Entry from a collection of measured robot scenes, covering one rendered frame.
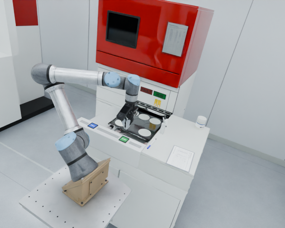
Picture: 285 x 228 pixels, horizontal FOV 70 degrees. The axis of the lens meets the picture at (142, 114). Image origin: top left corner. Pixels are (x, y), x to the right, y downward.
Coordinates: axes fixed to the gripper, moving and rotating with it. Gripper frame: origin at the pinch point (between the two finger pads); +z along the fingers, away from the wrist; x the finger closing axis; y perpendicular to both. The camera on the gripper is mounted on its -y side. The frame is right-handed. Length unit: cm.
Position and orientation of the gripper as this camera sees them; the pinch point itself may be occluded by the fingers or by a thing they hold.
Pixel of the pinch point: (125, 128)
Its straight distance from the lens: 132.7
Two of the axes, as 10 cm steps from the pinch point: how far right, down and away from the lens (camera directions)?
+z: -1.6, 8.6, 4.9
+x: -8.8, -3.5, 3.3
